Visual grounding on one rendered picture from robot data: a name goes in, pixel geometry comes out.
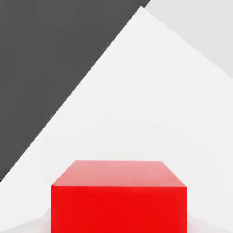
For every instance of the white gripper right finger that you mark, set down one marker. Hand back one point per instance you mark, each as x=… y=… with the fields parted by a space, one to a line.
x=193 y=227

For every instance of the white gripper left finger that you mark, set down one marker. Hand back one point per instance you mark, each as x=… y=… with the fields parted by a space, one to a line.
x=41 y=225

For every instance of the small red cube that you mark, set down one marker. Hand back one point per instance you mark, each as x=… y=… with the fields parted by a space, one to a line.
x=118 y=207

